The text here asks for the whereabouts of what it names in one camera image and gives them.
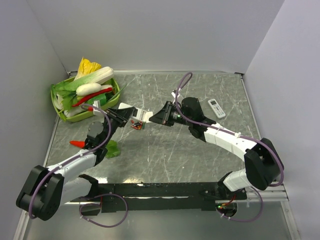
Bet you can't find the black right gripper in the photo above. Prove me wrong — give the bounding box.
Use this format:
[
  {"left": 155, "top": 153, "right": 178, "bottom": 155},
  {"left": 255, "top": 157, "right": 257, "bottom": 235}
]
[{"left": 150, "top": 101, "right": 193, "bottom": 127}]

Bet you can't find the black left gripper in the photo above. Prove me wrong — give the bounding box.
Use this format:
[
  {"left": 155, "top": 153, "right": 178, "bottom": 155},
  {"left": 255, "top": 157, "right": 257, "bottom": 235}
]
[{"left": 101, "top": 106, "right": 135, "bottom": 146}]

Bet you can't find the red white remote control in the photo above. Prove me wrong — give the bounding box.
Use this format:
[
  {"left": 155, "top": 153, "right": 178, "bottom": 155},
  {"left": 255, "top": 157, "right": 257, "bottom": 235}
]
[{"left": 118, "top": 102, "right": 154, "bottom": 123}]

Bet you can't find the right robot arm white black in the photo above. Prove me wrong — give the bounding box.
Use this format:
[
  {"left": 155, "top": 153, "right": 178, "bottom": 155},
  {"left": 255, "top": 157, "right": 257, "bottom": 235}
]
[{"left": 149, "top": 97, "right": 284, "bottom": 199}]

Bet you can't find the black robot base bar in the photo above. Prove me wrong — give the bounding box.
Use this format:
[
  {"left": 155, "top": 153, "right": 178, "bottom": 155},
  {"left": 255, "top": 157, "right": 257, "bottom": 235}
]
[{"left": 73, "top": 181, "right": 247, "bottom": 213}]

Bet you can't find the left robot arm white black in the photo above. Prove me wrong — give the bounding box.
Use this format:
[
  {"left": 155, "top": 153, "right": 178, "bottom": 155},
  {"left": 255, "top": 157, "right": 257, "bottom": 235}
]
[{"left": 16, "top": 106, "right": 136, "bottom": 221}]

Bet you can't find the pile of colourful batteries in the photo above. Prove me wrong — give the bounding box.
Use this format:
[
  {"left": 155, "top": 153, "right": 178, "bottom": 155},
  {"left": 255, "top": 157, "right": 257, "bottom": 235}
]
[{"left": 131, "top": 120, "right": 145, "bottom": 130}]

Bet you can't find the white air conditioner remote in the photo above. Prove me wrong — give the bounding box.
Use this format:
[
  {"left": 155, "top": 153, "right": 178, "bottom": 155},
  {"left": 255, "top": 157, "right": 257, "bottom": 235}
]
[{"left": 207, "top": 98, "right": 226, "bottom": 119}]

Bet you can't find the red chili pepper toy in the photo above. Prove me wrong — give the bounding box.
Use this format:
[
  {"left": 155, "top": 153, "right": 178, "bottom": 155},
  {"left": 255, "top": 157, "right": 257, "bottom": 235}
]
[{"left": 72, "top": 87, "right": 113, "bottom": 107}]

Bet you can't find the white radish toy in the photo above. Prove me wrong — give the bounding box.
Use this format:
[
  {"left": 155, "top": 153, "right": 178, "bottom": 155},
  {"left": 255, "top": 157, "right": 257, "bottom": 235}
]
[{"left": 75, "top": 83, "right": 102, "bottom": 97}]

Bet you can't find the orange carrot toy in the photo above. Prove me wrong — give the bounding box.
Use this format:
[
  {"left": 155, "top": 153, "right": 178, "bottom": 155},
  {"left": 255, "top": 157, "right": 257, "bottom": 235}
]
[{"left": 69, "top": 139, "right": 121, "bottom": 159}]

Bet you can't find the napa cabbage toy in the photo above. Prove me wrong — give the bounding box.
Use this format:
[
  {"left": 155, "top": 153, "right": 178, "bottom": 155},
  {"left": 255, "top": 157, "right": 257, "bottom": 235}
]
[{"left": 74, "top": 57, "right": 114, "bottom": 85}]

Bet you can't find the green plastic basket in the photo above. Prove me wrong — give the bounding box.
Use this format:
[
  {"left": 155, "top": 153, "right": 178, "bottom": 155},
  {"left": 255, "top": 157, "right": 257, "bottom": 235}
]
[{"left": 50, "top": 76, "right": 120, "bottom": 123}]

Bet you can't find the green leafy vegetable toy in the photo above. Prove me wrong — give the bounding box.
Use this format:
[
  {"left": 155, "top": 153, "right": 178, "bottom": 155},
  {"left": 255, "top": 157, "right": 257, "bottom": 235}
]
[{"left": 50, "top": 81, "right": 103, "bottom": 111}]

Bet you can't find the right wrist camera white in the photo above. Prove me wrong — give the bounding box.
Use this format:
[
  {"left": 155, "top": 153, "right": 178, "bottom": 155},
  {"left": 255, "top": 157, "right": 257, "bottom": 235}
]
[{"left": 171, "top": 89, "right": 183, "bottom": 101}]

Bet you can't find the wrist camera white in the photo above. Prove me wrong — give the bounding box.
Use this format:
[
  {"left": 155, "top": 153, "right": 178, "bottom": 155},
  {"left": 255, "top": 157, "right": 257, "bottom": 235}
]
[
  {"left": 80, "top": 100, "right": 103, "bottom": 116},
  {"left": 171, "top": 89, "right": 183, "bottom": 101}
]

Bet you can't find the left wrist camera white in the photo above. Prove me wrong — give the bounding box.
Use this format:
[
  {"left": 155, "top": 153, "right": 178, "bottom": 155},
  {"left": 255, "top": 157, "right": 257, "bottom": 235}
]
[{"left": 80, "top": 100, "right": 103, "bottom": 116}]

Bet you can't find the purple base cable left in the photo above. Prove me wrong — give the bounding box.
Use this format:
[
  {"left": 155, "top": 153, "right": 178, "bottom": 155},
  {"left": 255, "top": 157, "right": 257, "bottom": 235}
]
[{"left": 79, "top": 192, "right": 130, "bottom": 228}]

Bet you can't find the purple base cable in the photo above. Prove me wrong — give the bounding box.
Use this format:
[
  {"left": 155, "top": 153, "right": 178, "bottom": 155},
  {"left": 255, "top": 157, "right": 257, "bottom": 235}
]
[
  {"left": 79, "top": 192, "right": 130, "bottom": 228},
  {"left": 216, "top": 187, "right": 265, "bottom": 223}
]

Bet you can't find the aluminium frame rail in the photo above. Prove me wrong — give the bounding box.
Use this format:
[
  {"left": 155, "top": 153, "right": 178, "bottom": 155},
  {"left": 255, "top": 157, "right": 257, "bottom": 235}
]
[{"left": 12, "top": 117, "right": 290, "bottom": 240}]

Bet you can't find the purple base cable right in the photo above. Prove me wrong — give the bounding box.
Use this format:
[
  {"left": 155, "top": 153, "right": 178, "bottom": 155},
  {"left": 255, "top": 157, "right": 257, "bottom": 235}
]
[{"left": 216, "top": 187, "right": 265, "bottom": 223}]

